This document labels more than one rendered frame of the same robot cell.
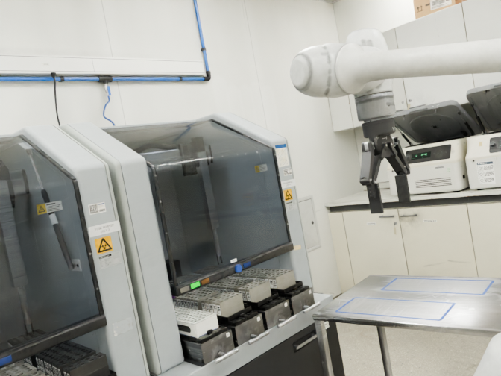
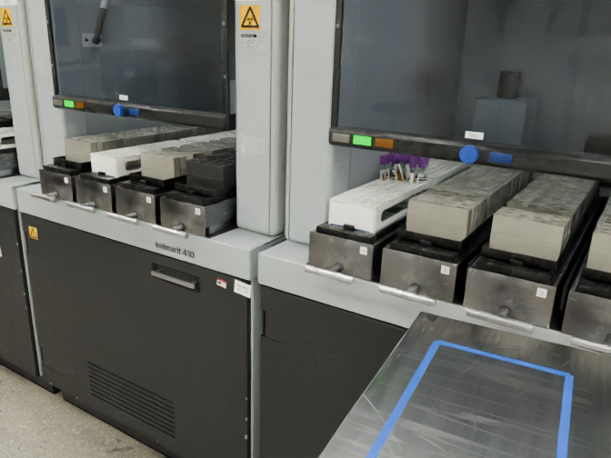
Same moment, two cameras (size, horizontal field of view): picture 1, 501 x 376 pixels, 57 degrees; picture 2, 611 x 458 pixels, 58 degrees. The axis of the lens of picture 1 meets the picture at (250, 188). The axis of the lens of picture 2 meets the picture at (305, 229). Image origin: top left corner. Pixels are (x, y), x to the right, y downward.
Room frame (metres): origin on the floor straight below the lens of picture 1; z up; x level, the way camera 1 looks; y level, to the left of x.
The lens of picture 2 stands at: (1.21, -0.72, 1.14)
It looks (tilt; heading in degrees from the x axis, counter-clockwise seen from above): 18 degrees down; 76
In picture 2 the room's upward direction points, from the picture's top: 2 degrees clockwise
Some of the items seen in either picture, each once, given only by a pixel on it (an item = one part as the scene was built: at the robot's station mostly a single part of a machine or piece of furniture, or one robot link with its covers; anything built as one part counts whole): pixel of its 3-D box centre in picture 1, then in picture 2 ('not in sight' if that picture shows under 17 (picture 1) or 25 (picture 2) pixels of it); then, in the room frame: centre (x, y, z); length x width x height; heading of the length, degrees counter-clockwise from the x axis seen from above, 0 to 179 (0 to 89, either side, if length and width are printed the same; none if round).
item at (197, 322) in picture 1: (182, 321); (384, 203); (1.64, 0.33, 0.83); 0.30 x 0.10 x 0.06; 44
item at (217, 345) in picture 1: (165, 330); (406, 213); (1.74, 0.42, 0.78); 0.73 x 0.14 x 0.09; 44
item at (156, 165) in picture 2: not in sight; (160, 166); (1.19, 0.66, 0.85); 0.12 x 0.02 x 0.06; 135
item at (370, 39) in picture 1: (364, 63); not in sight; (1.09, -0.32, 1.54); 0.13 x 0.11 x 0.16; 128
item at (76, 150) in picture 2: not in sight; (80, 151); (0.98, 0.88, 0.85); 0.12 x 0.02 x 0.06; 134
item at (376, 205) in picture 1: (374, 198); not in sight; (1.06, -0.28, 1.22); 0.03 x 0.01 x 0.07; 44
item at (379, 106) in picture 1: (375, 108); not in sight; (1.10, -0.33, 1.43); 0.09 x 0.09 x 0.06
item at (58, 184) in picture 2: not in sight; (147, 164); (1.15, 1.04, 0.78); 0.73 x 0.14 x 0.09; 44
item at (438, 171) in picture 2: not in sight; (435, 176); (1.87, 0.55, 0.83); 0.30 x 0.10 x 0.06; 44
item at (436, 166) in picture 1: (435, 147); not in sight; (3.53, -1.46, 1.22); 0.62 x 0.56 x 0.64; 132
